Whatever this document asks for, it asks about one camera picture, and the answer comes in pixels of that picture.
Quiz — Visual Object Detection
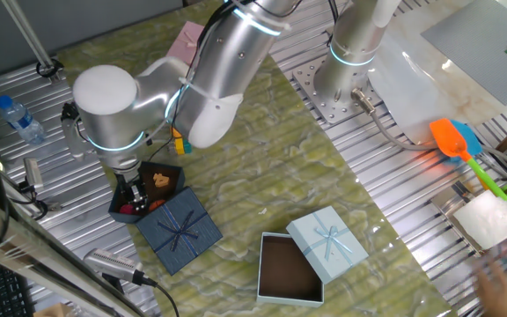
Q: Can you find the dark blue gift box base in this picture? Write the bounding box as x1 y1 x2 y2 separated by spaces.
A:
108 160 187 225

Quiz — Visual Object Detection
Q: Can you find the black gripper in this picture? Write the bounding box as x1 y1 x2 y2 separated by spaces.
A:
113 166 150 212

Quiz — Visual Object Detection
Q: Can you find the black camera cable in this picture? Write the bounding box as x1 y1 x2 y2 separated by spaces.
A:
134 270 180 317

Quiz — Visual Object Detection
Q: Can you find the silver robot mounting plate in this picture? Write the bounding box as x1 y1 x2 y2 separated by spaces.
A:
291 55 385 125

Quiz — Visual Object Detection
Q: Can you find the white foam block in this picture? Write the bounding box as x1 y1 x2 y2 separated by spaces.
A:
452 189 507 251

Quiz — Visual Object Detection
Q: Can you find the aluminium frame rail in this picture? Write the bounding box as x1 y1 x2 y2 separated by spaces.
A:
0 187 149 317

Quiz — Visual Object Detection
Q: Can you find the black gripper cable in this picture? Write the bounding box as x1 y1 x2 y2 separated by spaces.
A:
59 0 307 164

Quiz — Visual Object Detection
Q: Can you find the person hand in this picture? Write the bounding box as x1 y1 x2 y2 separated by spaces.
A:
472 253 507 317

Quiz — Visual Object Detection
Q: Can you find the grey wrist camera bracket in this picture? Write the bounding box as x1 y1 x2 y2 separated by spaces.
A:
61 116 94 160

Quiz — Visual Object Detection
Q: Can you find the grey metal stand pole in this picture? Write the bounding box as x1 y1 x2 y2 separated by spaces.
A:
0 0 63 85

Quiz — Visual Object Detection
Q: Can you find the orange toy shovel green handle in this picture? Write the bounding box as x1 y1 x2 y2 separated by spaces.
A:
429 117 507 223

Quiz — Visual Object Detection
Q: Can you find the silver ribbed camera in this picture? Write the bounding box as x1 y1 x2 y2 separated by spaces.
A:
83 247 145 285

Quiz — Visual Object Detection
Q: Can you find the blue toy shovel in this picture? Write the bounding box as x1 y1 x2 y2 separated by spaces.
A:
449 119 484 166

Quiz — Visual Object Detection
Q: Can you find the dark blue ribboned box lid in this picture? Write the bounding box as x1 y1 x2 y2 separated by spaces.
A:
135 186 224 276

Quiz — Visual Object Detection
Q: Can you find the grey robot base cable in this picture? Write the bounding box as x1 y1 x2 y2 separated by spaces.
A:
350 86 507 177

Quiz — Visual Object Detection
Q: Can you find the yellow teal clear brick stack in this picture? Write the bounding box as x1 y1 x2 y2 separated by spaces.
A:
172 136 193 157

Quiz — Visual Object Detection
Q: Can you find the silver metal tray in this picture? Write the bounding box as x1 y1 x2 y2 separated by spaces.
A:
428 179 489 257

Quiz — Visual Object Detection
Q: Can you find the grey studded baseplate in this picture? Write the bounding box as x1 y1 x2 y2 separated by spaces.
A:
420 0 507 107

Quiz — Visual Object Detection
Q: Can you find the light blue ribboned box lid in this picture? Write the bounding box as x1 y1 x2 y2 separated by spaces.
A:
285 205 370 285

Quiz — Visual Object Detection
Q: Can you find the light blue gift box base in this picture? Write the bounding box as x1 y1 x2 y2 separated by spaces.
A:
256 232 326 308

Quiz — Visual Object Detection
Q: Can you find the pink ribboned gift box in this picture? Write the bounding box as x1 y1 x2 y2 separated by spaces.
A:
165 20 207 68

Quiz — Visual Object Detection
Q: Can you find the green marble pattern mat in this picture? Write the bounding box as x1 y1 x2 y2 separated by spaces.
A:
55 0 457 317

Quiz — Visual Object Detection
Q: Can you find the clear plastic water bottle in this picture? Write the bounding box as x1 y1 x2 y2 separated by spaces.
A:
0 94 47 146

